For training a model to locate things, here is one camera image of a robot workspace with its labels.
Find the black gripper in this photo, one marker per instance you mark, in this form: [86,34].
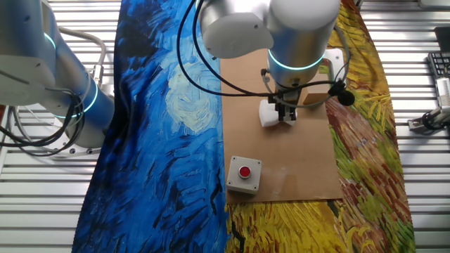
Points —
[284,99]

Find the white sponge block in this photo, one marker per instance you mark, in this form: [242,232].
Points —
[269,116]

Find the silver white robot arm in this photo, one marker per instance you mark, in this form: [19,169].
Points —
[302,31]

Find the light wooden block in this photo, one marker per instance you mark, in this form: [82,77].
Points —
[316,96]

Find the brown cardboard sheet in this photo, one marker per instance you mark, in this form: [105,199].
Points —
[306,165]

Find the grey red emergency stop box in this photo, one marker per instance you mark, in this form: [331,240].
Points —
[242,184]

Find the blue yellow painted tablecloth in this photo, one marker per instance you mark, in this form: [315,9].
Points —
[158,175]

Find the black keyboard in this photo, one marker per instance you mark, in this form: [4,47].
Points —
[441,65]

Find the black flat device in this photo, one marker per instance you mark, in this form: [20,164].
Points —
[443,38]

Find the small metal camera bracket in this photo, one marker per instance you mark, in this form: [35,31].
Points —
[415,126]

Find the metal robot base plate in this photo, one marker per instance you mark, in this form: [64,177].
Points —
[61,145]

